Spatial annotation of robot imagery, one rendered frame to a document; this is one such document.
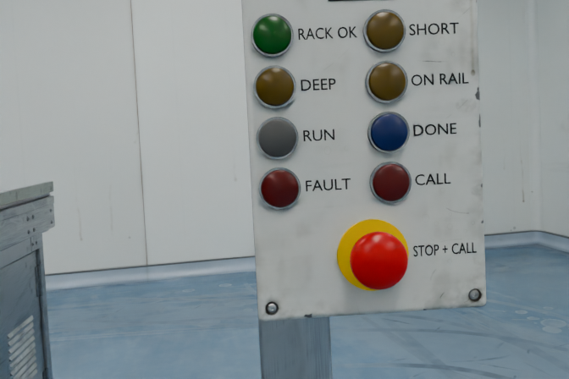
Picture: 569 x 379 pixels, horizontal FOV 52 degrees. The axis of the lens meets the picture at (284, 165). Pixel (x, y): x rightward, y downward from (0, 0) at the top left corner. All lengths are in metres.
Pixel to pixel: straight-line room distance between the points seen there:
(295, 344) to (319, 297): 0.08
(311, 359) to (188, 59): 3.82
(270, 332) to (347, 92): 0.21
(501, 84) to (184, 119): 2.51
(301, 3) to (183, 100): 3.81
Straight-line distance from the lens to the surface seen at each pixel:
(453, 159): 0.44
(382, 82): 0.42
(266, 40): 0.41
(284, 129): 0.41
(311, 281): 0.43
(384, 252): 0.40
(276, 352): 0.51
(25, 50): 4.35
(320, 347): 0.51
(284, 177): 0.41
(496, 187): 4.96
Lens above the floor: 0.97
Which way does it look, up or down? 3 degrees down
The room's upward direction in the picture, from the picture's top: 3 degrees counter-clockwise
